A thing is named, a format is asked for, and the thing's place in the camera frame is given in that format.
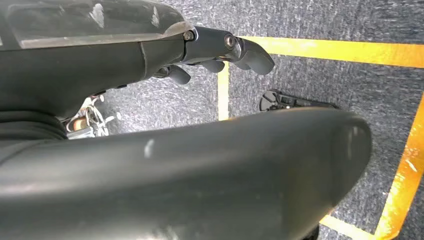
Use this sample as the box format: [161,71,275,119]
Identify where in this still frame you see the narrow yellow floor tape strip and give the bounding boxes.
[217,61,230,122]

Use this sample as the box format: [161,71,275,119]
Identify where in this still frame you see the short yellow floor tape strip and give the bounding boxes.
[319,214,379,240]

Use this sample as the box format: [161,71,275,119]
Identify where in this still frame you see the ribbed grey left arm sleeve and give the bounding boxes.
[0,110,69,165]

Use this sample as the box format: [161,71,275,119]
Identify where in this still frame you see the long yellow floor tape strip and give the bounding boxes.
[240,35,424,69]

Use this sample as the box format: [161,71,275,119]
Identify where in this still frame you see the worn orange floor tape strip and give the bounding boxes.
[374,94,424,240]

